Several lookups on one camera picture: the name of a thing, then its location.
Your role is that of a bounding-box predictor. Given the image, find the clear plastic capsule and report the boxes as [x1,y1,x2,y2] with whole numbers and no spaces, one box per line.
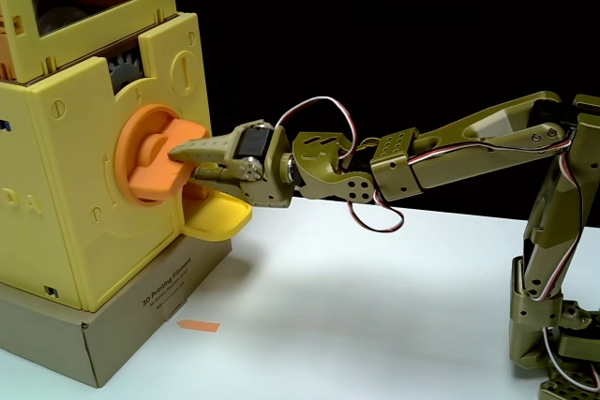
[37,6,88,37]

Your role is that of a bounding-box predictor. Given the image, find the orange vending machine knob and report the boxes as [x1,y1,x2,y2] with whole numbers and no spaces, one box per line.
[114,103,210,207]

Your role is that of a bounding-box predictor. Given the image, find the grey plastic gear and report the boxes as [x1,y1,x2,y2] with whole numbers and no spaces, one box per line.
[107,53,144,95]

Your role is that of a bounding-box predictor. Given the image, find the orange arrow tape marker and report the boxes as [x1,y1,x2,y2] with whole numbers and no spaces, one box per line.
[176,319,220,333]

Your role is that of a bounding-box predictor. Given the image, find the yellow capsule vending machine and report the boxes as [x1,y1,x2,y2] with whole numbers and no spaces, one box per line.
[0,0,253,313]

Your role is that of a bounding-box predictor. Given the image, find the brown cardboard box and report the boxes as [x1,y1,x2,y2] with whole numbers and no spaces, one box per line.
[0,233,234,390]

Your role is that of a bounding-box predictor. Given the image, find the yellow dispensing tray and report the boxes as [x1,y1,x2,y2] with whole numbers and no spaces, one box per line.
[180,191,253,243]

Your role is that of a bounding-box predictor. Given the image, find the red white black servo cable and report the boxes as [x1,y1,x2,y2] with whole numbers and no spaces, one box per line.
[274,96,406,233]

